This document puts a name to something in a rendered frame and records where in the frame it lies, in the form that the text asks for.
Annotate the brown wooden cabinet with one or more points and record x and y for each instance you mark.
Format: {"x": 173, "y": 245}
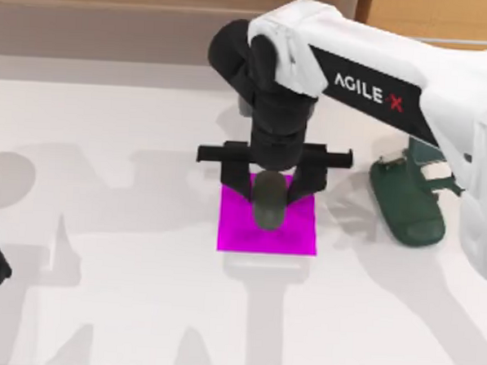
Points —
{"x": 113, "y": 24}

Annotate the dark green stapler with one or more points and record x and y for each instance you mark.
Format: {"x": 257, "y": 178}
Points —
{"x": 409, "y": 211}

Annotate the dark grey computer mouse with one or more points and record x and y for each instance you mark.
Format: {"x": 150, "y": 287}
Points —
{"x": 269, "y": 204}

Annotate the flat magenta square mat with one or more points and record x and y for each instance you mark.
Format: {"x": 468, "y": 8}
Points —
{"x": 298, "y": 234}

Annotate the light wooden cupboard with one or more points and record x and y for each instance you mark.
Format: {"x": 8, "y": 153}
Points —
{"x": 419, "y": 16}

